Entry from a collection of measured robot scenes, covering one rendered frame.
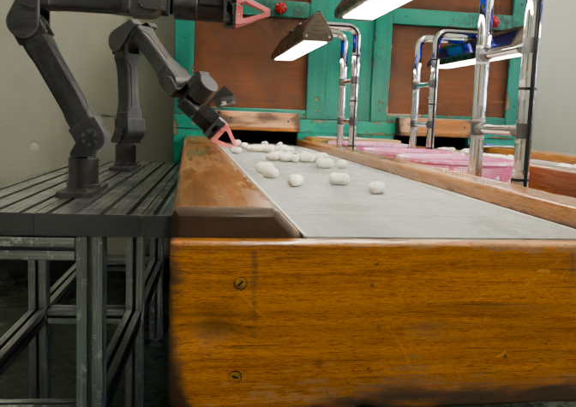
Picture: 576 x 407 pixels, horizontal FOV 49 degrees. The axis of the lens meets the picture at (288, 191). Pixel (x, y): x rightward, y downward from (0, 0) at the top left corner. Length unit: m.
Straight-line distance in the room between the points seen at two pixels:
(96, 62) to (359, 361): 2.80
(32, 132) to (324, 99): 1.55
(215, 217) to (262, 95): 1.85
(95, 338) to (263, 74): 1.45
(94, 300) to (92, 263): 0.07
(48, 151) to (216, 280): 2.80
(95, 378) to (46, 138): 2.23
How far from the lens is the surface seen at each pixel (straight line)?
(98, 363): 1.21
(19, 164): 3.38
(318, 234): 0.60
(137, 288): 1.76
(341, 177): 1.04
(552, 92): 3.65
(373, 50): 2.50
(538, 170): 1.45
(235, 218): 0.58
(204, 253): 0.56
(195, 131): 2.38
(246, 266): 0.56
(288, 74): 2.42
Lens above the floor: 0.85
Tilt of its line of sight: 7 degrees down
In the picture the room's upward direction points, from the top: 2 degrees clockwise
